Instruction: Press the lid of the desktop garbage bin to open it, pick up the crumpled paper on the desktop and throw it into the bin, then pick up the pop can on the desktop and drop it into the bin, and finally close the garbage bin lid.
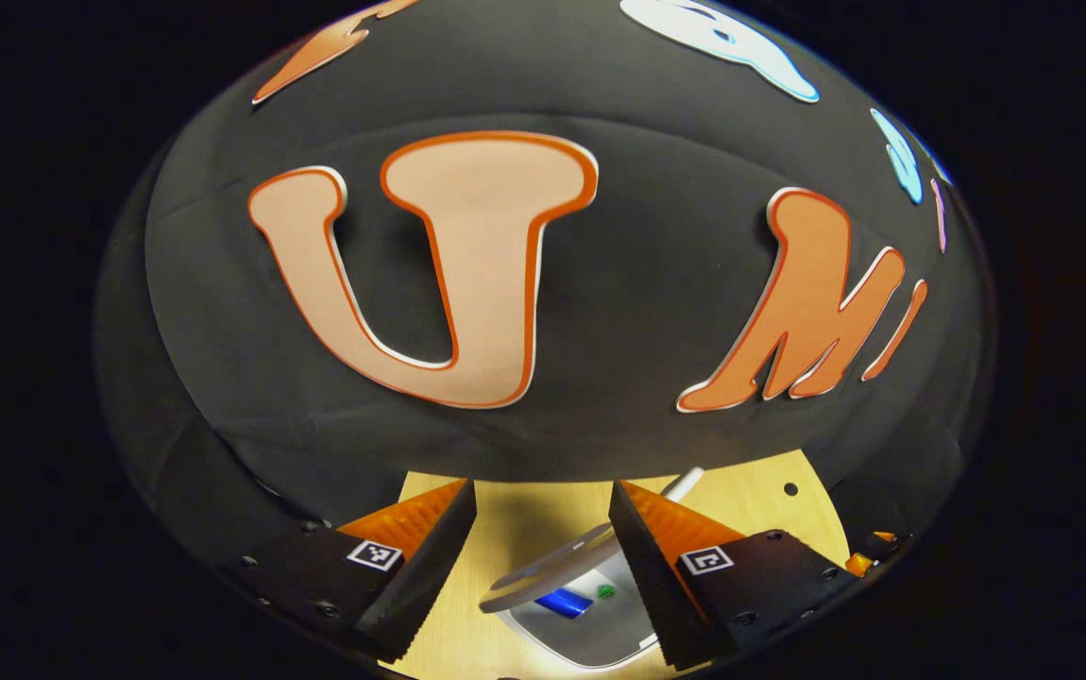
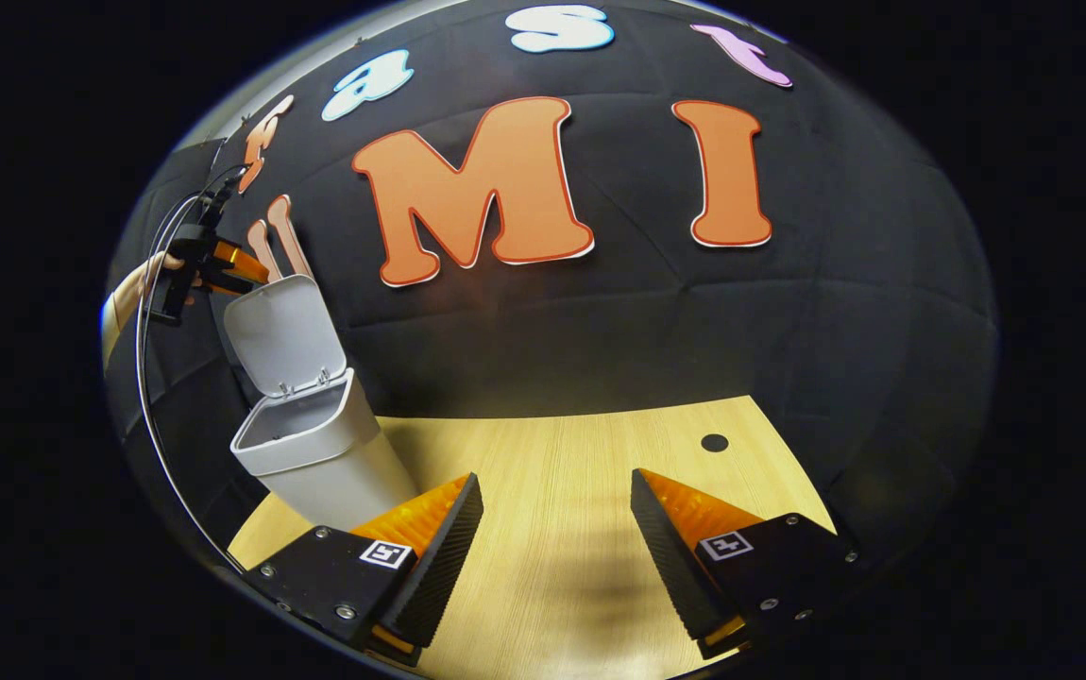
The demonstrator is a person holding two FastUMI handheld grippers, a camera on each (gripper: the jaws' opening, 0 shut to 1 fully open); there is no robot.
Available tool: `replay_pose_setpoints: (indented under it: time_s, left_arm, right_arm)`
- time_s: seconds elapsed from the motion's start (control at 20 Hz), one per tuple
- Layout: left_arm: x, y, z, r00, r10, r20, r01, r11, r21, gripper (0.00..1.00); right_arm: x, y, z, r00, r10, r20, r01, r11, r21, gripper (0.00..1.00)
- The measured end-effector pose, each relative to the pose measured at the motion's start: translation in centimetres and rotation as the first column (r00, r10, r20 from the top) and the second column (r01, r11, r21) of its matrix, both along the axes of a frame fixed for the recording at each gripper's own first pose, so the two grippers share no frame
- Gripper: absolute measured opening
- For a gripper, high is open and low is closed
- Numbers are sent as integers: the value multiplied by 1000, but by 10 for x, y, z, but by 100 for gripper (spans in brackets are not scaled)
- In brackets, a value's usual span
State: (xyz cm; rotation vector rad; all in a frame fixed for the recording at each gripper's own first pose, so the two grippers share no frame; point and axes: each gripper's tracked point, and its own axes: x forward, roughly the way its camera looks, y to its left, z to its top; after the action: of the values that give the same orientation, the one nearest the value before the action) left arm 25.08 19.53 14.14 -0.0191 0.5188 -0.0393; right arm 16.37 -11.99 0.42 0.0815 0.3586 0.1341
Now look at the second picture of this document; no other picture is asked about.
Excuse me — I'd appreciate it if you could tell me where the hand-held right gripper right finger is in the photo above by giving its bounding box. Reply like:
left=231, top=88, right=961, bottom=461
left=630, top=468, right=865, bottom=664

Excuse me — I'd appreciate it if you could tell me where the wooden desktop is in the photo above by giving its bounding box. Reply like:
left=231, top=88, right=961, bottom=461
left=227, top=395, right=839, bottom=680

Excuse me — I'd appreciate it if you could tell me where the white desktop garbage bin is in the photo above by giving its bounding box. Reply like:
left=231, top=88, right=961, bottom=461
left=222, top=274, right=420, bottom=533

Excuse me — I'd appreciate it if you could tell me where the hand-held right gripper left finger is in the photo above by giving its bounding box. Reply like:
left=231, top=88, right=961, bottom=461
left=239, top=473, right=485, bottom=668

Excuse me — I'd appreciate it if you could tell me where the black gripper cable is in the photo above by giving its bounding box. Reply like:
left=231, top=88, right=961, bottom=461
left=133, top=165, right=247, bottom=573

